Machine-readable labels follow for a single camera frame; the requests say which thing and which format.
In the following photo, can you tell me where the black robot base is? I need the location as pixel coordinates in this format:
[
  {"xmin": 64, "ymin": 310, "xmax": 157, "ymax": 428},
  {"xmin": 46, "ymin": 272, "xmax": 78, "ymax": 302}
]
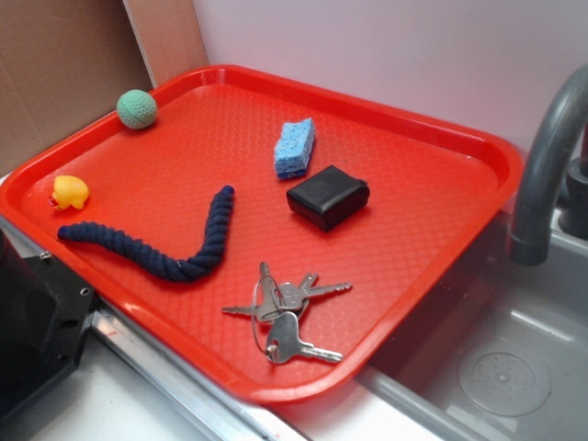
[{"xmin": 1, "ymin": 234, "xmax": 97, "ymax": 424}]

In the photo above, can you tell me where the red plastic tray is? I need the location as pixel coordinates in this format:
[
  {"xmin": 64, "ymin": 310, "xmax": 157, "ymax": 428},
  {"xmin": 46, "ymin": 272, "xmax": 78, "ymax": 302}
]
[{"xmin": 1, "ymin": 66, "xmax": 522, "ymax": 404}]

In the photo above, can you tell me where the black rectangular box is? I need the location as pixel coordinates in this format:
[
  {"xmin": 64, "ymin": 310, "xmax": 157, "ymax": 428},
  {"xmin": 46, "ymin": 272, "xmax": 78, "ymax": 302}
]
[{"xmin": 287, "ymin": 165, "xmax": 370, "ymax": 232}]

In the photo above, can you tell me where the blue sponge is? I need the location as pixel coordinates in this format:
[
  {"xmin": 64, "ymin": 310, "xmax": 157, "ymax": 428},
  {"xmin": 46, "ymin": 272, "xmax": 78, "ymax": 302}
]
[{"xmin": 274, "ymin": 118, "xmax": 315, "ymax": 179}]

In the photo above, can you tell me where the silver key bunch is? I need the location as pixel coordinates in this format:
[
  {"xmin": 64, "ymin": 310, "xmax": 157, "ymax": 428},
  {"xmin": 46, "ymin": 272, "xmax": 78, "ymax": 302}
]
[{"xmin": 221, "ymin": 262, "xmax": 353, "ymax": 365}]

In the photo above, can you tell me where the green rubber ball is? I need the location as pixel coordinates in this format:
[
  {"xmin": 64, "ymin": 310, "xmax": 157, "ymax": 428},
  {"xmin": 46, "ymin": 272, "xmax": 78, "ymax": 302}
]
[{"xmin": 116, "ymin": 89, "xmax": 158, "ymax": 130}]

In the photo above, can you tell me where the yellow rubber duck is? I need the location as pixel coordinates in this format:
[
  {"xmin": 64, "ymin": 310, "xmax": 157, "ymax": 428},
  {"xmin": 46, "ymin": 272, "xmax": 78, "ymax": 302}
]
[{"xmin": 48, "ymin": 175, "xmax": 90, "ymax": 210}]

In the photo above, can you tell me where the grey toy faucet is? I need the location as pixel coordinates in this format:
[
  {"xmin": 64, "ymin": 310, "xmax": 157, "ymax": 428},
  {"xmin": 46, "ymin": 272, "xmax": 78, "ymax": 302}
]
[{"xmin": 506, "ymin": 65, "xmax": 587, "ymax": 266}]

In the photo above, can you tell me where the grey plastic sink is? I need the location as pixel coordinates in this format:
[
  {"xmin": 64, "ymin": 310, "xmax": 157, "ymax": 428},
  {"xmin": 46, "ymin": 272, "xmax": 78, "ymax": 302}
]
[{"xmin": 358, "ymin": 214, "xmax": 587, "ymax": 440}]

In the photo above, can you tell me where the brown cardboard panel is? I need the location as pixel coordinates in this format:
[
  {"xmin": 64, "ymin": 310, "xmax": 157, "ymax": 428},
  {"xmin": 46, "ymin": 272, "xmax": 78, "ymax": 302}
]
[{"xmin": 1, "ymin": 1, "xmax": 152, "ymax": 175}]

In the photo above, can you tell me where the dark faucet knob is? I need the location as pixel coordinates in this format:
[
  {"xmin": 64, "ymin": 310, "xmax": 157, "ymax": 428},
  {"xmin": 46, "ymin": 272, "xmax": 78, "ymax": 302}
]
[{"xmin": 559, "ymin": 130, "xmax": 587, "ymax": 240}]

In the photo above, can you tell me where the dark blue rope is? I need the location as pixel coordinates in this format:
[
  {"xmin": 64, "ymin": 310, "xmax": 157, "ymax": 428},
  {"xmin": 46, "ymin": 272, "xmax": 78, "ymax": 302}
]
[{"xmin": 56, "ymin": 184, "xmax": 236, "ymax": 284}]

